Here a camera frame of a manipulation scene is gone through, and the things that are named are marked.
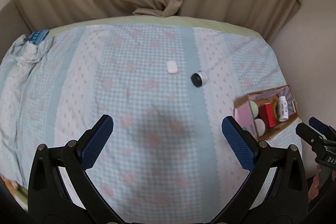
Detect white plastic bottle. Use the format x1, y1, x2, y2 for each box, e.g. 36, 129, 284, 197
277, 96, 289, 122

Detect white lid green jar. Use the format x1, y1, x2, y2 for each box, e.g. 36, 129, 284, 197
255, 118, 266, 137

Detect red rectangular box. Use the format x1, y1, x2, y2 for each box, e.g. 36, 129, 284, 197
259, 103, 276, 128

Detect pale green cream jar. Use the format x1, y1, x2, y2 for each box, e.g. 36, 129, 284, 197
249, 101, 259, 119

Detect yellow tape roll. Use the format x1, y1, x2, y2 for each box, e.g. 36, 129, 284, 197
272, 101, 278, 120

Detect right hand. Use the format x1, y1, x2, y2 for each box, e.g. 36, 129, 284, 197
307, 164, 335, 201

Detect pink cardboard box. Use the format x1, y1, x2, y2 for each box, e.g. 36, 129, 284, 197
234, 85, 299, 140

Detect blue white crumpled blanket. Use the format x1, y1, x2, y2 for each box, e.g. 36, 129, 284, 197
1, 35, 54, 186

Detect small black lid jar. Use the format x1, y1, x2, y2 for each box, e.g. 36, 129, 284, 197
191, 71, 208, 88

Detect blue pink patterned bedsheet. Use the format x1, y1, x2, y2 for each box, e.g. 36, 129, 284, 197
17, 23, 285, 223

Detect blue packet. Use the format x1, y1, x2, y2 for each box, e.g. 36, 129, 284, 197
28, 30, 50, 45

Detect white earbud case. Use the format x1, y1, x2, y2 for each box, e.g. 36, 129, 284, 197
166, 60, 178, 75

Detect grey sofa backrest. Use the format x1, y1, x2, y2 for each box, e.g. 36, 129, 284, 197
0, 1, 31, 60

